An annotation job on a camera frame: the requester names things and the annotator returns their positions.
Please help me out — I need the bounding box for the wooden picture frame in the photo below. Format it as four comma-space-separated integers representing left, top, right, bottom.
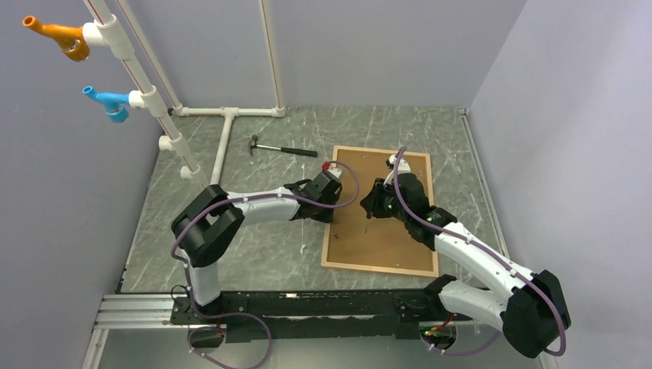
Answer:
321, 145, 440, 278

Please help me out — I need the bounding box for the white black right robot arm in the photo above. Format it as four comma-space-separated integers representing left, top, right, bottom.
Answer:
360, 173, 571, 358

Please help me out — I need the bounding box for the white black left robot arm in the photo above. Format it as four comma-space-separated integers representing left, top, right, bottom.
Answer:
171, 168, 342, 323

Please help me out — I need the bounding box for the blue nozzle fitting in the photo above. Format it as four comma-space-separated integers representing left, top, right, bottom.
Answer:
82, 86, 129, 123

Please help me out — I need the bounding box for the white PVC pipe stand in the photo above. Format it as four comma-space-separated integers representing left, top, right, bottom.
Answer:
82, 1, 286, 188

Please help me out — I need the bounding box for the orange nozzle fitting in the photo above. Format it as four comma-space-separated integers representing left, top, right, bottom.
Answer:
22, 15, 90, 62

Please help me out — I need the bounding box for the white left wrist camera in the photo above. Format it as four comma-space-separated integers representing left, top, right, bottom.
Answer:
321, 162, 343, 181

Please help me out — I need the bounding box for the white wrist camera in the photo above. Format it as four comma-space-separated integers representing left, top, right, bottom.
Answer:
384, 155, 411, 186
321, 162, 343, 181

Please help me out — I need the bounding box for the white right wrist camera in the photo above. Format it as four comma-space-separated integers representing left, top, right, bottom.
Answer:
384, 155, 411, 186

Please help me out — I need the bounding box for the black handled claw hammer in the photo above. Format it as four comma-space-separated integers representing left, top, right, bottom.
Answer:
248, 135, 318, 158

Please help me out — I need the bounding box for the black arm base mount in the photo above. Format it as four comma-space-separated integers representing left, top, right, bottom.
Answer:
170, 288, 470, 343

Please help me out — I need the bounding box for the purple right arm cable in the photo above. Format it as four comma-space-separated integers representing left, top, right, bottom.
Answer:
391, 146, 567, 357

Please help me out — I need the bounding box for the aluminium rail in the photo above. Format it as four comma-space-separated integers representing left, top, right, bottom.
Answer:
82, 294, 204, 368

